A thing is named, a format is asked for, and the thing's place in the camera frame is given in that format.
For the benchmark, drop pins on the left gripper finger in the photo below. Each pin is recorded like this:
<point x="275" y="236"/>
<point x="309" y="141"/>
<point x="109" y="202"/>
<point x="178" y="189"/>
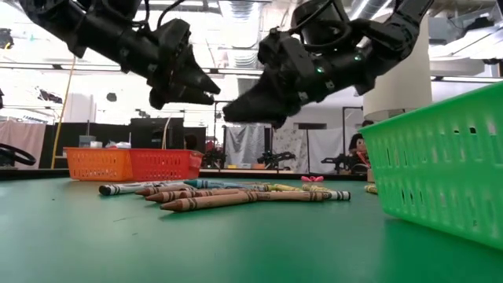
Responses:
<point x="198" y="83"/>
<point x="188" y="99"/>

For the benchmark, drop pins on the teal crayon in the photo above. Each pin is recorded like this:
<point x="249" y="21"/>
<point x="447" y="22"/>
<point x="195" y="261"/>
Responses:
<point x="204" y="183"/>

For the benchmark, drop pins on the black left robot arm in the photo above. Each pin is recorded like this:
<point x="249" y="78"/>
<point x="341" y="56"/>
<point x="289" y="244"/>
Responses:
<point x="98" y="31"/>

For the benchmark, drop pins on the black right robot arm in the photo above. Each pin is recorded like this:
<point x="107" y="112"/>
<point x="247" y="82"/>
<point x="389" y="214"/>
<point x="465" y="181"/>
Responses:
<point x="393" y="31"/>

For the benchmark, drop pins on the background black robot arm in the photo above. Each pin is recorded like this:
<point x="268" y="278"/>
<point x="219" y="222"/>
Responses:
<point x="214" y="157"/>
<point x="342" y="161"/>
<point x="275" y="158"/>

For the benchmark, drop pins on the patterned white cloth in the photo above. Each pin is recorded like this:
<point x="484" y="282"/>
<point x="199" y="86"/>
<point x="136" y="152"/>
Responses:
<point x="291" y="149"/>

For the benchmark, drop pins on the person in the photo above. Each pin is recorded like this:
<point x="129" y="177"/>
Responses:
<point x="357" y="144"/>
<point x="191" y="141"/>

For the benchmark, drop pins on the black partition panel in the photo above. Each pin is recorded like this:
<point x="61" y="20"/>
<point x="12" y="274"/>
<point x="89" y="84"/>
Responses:
<point x="149" y="133"/>
<point x="78" y="131"/>

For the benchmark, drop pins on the plain white cloth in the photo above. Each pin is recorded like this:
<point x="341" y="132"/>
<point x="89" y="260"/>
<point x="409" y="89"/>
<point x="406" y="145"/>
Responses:
<point x="330" y="143"/>

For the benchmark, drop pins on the red plastic basket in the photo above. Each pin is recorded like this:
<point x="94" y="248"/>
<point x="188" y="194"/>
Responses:
<point x="165" y="165"/>

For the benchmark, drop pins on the orange plastic basket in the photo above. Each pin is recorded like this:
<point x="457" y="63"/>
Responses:
<point x="98" y="165"/>

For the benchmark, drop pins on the green table mat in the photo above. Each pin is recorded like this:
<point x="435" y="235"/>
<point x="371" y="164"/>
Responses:
<point x="118" y="243"/>

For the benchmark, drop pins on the green plastic basket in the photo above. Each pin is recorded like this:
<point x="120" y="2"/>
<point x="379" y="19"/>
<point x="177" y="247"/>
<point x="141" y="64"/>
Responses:
<point x="440" y="169"/>

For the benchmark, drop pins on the pink cloth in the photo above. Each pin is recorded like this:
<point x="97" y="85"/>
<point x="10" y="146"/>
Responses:
<point x="21" y="133"/>

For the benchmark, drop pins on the black metal stand frame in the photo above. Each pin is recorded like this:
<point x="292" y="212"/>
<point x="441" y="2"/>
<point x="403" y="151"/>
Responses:
<point x="344" y="129"/>

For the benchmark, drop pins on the black aluminium table frame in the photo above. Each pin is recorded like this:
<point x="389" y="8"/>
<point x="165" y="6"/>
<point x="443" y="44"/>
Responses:
<point x="31" y="173"/>

